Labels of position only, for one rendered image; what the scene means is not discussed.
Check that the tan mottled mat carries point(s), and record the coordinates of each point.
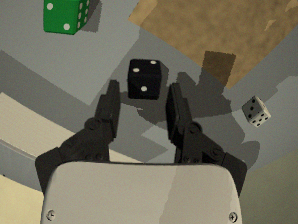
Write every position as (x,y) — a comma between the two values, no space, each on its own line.
(227,38)

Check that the white die with black pips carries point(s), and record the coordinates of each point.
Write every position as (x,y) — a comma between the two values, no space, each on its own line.
(255,112)

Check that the green die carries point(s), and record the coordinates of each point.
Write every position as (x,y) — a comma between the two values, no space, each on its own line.
(65,16)

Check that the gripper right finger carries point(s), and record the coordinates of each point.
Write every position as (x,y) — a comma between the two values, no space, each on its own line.
(196,146)

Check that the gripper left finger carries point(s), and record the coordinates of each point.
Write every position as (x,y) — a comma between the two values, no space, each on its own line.
(92,141)

